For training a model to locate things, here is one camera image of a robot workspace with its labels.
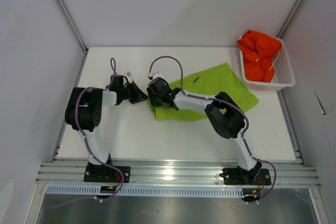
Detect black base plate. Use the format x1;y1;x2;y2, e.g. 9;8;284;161
219;167;272;186
83;163;122;183

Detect aluminium corner post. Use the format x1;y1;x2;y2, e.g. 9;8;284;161
55;0;88;53
277;0;306;38

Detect right aluminium corner post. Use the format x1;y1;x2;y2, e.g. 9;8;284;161
277;0;306;38

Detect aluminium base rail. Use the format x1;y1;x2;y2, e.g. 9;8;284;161
36;159;321;188

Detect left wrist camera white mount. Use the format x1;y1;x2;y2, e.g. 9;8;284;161
122;71;133;83

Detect orange shorts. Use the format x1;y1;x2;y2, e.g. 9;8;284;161
237;30;283;82

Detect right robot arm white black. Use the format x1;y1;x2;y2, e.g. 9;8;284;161
147;77;262;184

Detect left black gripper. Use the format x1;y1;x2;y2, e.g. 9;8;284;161
120;81;150;104

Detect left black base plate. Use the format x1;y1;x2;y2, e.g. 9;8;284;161
83;163;122;183

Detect left aluminium corner post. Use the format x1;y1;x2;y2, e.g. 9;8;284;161
55;0;88;53

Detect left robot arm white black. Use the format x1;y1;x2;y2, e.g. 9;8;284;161
65;74;148;182

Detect white slotted cable duct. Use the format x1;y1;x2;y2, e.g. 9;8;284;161
46;184;244;198

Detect lime green shorts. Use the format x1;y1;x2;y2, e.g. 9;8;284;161
146;63;259;121

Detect white plastic basket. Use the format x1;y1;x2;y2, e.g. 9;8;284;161
239;36;296;92

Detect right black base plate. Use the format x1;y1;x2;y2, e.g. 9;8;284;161
219;167;272;186

